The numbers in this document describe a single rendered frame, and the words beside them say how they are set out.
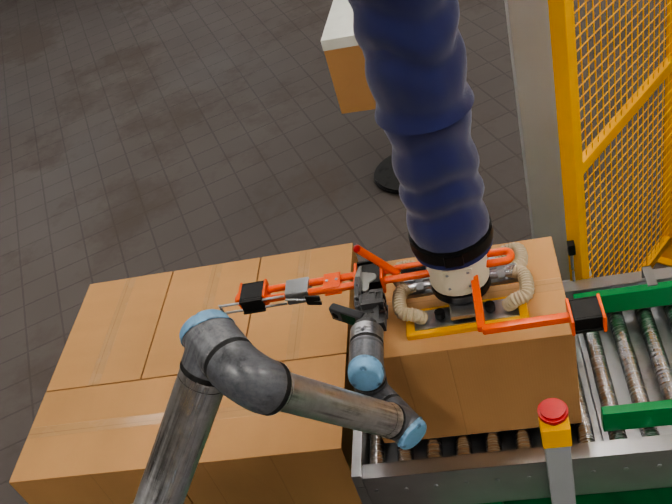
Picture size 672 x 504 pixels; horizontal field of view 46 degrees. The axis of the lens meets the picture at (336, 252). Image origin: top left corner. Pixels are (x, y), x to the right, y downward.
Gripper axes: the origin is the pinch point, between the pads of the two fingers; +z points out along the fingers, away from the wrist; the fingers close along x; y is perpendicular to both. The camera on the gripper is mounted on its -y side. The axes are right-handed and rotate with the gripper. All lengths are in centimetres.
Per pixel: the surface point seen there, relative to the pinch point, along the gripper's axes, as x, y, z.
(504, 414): -45, 33, -20
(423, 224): 22.4, 22.2, -7.3
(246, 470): -59, -53, -20
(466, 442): -53, 20, -23
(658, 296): -49, 87, 22
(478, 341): -12.9, 30.2, -18.1
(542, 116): -21, 63, 95
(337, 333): -53, -23, 30
